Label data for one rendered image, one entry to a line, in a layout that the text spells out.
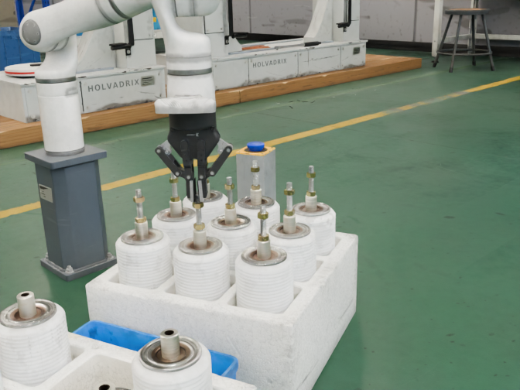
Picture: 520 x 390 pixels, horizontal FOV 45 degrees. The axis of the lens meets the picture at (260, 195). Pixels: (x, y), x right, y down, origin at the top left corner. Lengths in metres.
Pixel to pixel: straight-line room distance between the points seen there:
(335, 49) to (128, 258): 3.57
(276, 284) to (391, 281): 0.57
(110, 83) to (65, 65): 1.81
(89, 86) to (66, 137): 1.75
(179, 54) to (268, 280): 0.37
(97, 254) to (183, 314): 0.61
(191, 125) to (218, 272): 0.25
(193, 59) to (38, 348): 0.46
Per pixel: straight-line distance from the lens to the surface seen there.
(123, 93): 3.37
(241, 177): 1.42
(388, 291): 1.47
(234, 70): 3.83
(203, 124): 0.97
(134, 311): 1.11
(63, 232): 1.57
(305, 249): 1.10
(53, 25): 1.46
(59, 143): 1.53
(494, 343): 1.33
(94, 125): 3.22
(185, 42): 0.96
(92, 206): 1.58
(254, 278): 0.99
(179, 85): 0.96
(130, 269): 1.11
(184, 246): 1.07
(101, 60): 3.49
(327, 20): 4.69
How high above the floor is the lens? 0.67
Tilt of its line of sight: 19 degrees down
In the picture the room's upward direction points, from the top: 1 degrees counter-clockwise
